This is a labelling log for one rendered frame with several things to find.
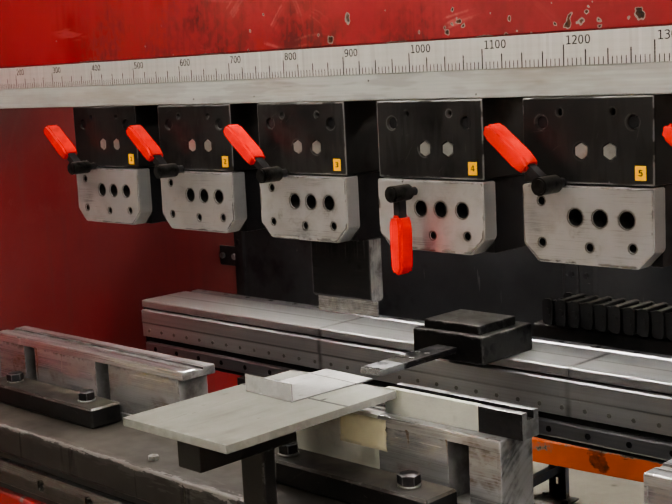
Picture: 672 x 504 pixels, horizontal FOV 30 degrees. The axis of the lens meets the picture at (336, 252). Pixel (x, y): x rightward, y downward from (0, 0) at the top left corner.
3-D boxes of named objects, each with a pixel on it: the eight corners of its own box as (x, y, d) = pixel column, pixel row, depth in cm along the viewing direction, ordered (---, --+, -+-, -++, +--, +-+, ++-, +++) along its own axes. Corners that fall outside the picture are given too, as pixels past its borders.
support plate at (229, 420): (123, 425, 142) (122, 417, 142) (291, 377, 160) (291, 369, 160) (226, 454, 129) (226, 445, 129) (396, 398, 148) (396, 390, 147)
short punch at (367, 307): (314, 310, 157) (310, 235, 155) (325, 307, 158) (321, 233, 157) (372, 319, 150) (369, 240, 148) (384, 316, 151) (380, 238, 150)
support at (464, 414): (385, 411, 149) (384, 387, 149) (390, 410, 150) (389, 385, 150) (478, 431, 140) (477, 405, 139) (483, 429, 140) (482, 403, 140)
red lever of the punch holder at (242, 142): (223, 122, 152) (267, 175, 148) (248, 120, 155) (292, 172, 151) (217, 133, 153) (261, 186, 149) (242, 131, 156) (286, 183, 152)
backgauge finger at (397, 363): (336, 377, 161) (334, 339, 160) (464, 339, 179) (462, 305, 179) (406, 391, 153) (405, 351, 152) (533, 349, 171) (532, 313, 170)
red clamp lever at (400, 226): (387, 275, 137) (383, 186, 135) (412, 269, 139) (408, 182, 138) (399, 276, 135) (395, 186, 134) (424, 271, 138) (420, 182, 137)
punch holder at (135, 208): (79, 220, 184) (70, 107, 182) (126, 213, 190) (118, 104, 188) (141, 225, 174) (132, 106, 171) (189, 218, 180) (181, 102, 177)
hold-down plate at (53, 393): (-15, 398, 203) (-16, 380, 203) (15, 391, 207) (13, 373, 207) (92, 429, 182) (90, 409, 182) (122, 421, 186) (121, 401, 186)
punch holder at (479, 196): (380, 247, 142) (373, 100, 140) (428, 237, 148) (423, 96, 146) (485, 256, 132) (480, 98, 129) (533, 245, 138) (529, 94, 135)
